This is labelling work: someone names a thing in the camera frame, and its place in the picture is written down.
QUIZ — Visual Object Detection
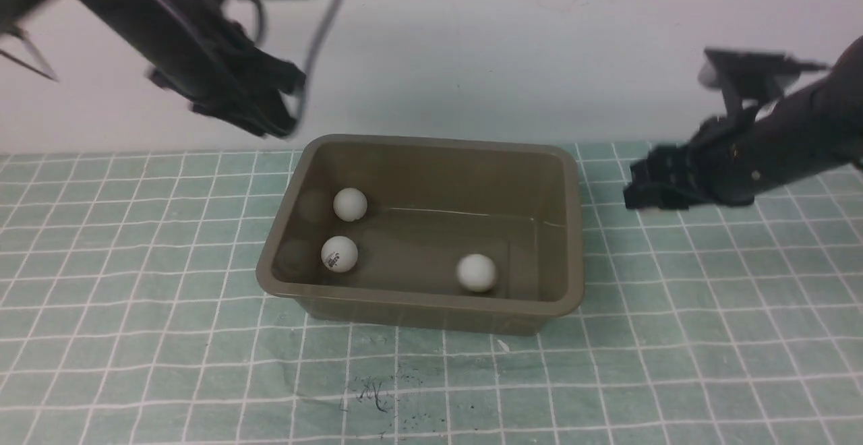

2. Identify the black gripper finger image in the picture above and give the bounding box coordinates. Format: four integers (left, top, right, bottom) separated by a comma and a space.
222, 98, 298, 139
253, 51, 306, 95
623, 181, 702, 211
630, 145, 698, 183

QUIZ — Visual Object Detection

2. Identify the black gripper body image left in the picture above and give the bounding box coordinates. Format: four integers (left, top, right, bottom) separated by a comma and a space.
147, 17, 283, 120

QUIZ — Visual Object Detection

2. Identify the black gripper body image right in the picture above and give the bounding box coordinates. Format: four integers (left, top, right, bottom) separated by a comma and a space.
681, 115, 769, 208

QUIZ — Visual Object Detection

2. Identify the white ball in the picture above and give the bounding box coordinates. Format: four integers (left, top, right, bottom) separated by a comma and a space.
333, 187, 369, 222
320, 235, 359, 273
456, 254, 498, 293

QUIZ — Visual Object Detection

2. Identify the olive green plastic bin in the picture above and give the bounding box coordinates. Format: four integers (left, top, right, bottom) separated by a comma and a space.
256, 134, 586, 336

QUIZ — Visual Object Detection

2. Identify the green grid cutting mat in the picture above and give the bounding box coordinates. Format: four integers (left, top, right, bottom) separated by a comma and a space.
1, 142, 862, 444

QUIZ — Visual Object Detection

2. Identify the black cable image left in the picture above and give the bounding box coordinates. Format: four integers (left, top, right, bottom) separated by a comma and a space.
295, 0, 343, 128

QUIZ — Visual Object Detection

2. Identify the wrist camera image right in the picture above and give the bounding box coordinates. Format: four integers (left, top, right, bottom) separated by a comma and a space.
697, 48, 832, 123

